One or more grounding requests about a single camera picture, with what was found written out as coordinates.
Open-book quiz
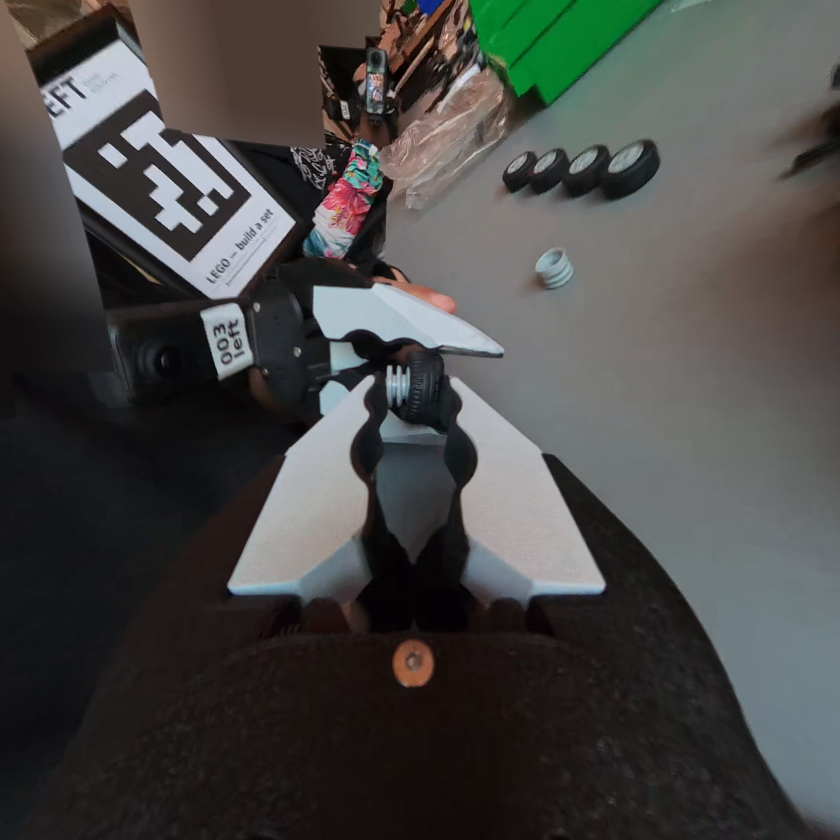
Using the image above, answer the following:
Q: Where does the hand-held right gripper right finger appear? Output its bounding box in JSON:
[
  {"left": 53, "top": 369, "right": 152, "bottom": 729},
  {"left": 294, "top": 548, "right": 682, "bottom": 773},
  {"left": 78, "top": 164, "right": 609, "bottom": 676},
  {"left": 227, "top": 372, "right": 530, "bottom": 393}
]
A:
[{"left": 445, "top": 378, "right": 606, "bottom": 601}]

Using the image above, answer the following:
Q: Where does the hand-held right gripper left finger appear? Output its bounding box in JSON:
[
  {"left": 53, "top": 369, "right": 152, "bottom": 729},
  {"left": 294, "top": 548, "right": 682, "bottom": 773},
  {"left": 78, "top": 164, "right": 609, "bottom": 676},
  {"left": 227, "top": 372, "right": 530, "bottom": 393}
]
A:
[{"left": 227, "top": 375, "right": 396, "bottom": 601}]

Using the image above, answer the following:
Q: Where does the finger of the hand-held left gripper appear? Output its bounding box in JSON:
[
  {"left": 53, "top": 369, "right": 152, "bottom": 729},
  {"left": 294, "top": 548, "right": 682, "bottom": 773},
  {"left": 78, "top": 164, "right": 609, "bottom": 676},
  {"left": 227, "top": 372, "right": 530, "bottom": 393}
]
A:
[
  {"left": 311, "top": 282, "right": 506, "bottom": 361},
  {"left": 320, "top": 343, "right": 454, "bottom": 448}
]

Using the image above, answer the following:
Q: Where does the small black toy wheel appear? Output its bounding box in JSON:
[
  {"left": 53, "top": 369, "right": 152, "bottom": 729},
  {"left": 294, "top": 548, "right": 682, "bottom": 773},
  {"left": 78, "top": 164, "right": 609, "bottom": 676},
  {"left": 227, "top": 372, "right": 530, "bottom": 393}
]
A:
[
  {"left": 502, "top": 151, "right": 540, "bottom": 194},
  {"left": 563, "top": 143, "right": 615, "bottom": 199},
  {"left": 601, "top": 138, "right": 661, "bottom": 201},
  {"left": 529, "top": 147, "right": 571, "bottom": 196},
  {"left": 395, "top": 350, "right": 455, "bottom": 425}
]

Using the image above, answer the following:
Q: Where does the person's left hand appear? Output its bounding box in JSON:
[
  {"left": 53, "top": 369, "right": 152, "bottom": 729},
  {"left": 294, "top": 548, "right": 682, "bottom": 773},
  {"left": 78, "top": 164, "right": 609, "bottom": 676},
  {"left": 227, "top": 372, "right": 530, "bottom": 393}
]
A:
[{"left": 375, "top": 279, "right": 458, "bottom": 315}]

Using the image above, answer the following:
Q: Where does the black framed marker sign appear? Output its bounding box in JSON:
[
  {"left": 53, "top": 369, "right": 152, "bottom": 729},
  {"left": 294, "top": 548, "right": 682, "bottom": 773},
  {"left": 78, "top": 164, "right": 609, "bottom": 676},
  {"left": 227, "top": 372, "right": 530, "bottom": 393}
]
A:
[{"left": 26, "top": 13, "right": 299, "bottom": 304}]

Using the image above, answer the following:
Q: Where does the clear plastic bag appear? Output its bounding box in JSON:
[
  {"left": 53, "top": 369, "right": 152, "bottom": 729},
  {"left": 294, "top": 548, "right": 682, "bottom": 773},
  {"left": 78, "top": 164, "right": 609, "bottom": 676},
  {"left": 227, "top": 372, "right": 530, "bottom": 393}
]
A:
[{"left": 379, "top": 64, "right": 514, "bottom": 210}]

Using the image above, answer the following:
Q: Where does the green plastic bin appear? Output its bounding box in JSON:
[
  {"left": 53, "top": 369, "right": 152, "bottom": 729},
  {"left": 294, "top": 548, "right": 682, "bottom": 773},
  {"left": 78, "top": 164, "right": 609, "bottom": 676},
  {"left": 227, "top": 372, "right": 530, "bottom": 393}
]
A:
[{"left": 468, "top": 0, "right": 665, "bottom": 107}]

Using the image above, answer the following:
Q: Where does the black action camera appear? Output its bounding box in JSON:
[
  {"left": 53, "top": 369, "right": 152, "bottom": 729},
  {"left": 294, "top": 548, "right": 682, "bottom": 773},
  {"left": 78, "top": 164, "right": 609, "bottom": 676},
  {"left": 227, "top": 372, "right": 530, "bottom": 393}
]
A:
[{"left": 363, "top": 46, "right": 392, "bottom": 119}]

